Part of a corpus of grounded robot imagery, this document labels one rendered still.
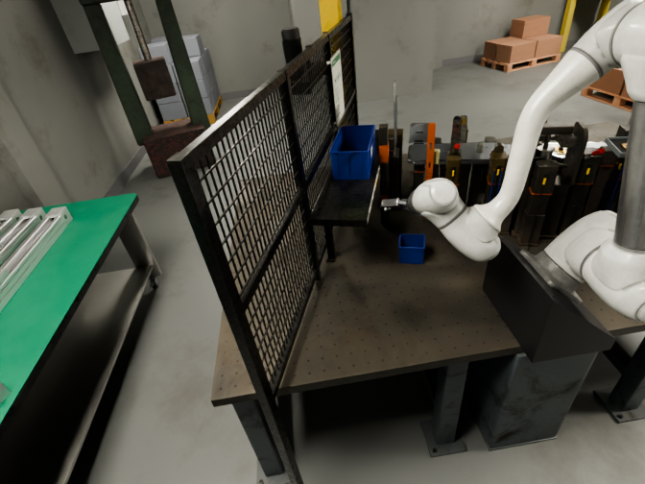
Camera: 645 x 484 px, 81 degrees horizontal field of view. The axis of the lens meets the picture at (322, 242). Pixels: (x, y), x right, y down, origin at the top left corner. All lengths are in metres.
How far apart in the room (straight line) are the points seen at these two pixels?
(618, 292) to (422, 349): 0.58
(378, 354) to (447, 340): 0.25
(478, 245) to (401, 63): 5.32
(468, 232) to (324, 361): 0.64
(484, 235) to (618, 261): 0.33
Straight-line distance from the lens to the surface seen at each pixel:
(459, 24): 8.06
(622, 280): 1.24
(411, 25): 6.26
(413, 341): 1.40
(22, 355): 1.89
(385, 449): 1.97
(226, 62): 7.47
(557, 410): 1.91
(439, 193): 1.06
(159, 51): 6.26
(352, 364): 1.34
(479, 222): 1.12
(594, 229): 1.40
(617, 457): 2.20
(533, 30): 8.14
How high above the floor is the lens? 1.79
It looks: 36 degrees down
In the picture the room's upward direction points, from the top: 8 degrees counter-clockwise
